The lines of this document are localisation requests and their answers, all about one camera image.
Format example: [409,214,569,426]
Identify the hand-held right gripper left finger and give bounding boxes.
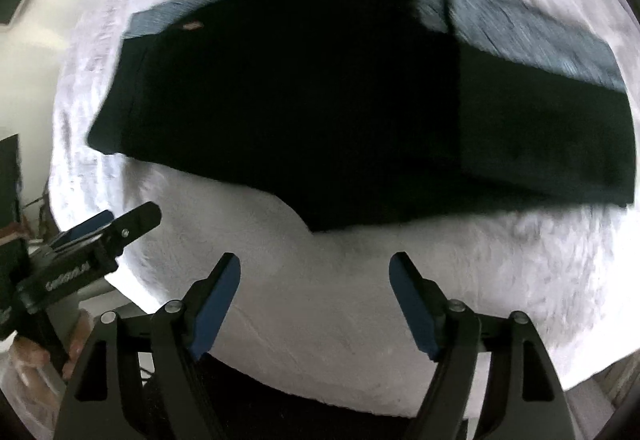
[55,251,242,440]

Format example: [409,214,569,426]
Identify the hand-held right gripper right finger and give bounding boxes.
[389,251,576,440]

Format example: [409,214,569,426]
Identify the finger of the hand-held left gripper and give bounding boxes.
[49,210,116,252]
[100,201,162,248]

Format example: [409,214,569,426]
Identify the black pants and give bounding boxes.
[87,0,637,233]

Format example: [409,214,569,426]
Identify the person's left hand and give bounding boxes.
[7,310,96,426]

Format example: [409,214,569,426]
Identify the white plush blanket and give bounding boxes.
[47,0,640,421]

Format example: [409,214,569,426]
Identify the blue floral cloth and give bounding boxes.
[122,0,628,93]

